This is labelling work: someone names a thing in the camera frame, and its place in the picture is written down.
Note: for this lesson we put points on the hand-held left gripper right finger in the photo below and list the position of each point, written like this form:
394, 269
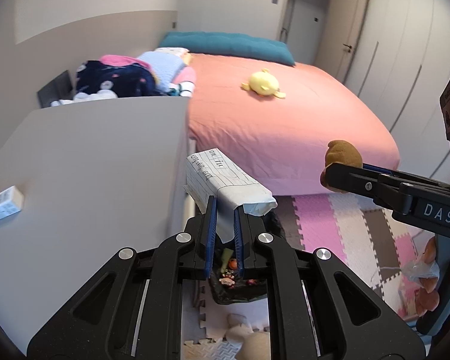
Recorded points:
238, 240

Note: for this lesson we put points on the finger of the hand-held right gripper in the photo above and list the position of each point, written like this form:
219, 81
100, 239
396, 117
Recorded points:
378, 168
360, 182

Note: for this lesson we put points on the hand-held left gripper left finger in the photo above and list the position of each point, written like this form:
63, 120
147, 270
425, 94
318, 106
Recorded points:
211, 240

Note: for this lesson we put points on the brown capybara toy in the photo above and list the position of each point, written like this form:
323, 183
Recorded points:
343, 152

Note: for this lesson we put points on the lined paper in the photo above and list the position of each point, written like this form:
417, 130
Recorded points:
228, 191

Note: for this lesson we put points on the black trash bin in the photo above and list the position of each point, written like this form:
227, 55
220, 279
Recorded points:
240, 295

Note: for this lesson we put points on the clear plastic wrapper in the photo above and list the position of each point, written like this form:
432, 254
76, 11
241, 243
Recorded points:
414, 272

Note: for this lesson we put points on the white cardboard box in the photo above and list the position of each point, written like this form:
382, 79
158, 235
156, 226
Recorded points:
3, 204

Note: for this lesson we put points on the person's right hand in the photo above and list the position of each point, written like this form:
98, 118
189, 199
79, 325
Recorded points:
429, 251

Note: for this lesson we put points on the foam puzzle floor mat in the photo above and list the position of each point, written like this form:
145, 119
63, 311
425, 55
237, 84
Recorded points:
322, 213

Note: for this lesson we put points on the bed with pink sheet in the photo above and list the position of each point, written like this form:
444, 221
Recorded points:
285, 127

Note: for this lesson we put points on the beige plush toy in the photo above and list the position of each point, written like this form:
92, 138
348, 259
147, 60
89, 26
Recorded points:
253, 345

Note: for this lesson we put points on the white wardrobe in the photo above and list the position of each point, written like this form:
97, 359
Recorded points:
405, 63

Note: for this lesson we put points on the yellow duck plush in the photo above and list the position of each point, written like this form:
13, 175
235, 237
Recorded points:
264, 82

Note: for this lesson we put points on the beige open door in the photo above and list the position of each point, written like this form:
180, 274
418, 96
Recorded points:
350, 18

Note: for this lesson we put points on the grey door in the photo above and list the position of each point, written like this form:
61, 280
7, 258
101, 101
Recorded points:
309, 15

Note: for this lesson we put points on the light blue quilt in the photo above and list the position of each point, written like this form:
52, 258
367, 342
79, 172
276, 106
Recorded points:
165, 65

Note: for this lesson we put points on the dark navy patterned clothing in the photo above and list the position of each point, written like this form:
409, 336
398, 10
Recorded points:
116, 80

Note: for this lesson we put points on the teal pillow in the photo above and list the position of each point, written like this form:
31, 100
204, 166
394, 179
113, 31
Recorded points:
225, 43

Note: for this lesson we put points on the white patterned pillow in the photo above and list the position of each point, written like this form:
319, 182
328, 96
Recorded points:
172, 50

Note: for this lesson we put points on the pink cloth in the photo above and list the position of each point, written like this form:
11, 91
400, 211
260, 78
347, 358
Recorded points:
122, 60

